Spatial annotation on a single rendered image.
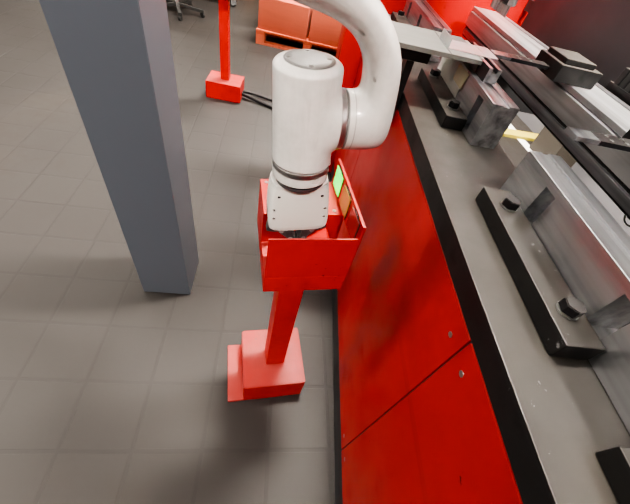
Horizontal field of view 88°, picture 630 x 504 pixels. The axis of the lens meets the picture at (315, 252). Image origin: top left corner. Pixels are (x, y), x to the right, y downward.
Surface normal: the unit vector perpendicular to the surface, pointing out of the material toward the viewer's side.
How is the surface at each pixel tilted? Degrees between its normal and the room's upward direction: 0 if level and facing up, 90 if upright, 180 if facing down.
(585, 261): 90
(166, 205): 90
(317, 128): 89
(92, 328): 0
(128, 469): 0
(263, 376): 0
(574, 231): 90
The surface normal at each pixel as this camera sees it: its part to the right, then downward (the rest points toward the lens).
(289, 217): 0.11, 0.80
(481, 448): -0.98, -0.14
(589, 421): 0.18, -0.65
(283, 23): -0.12, 0.73
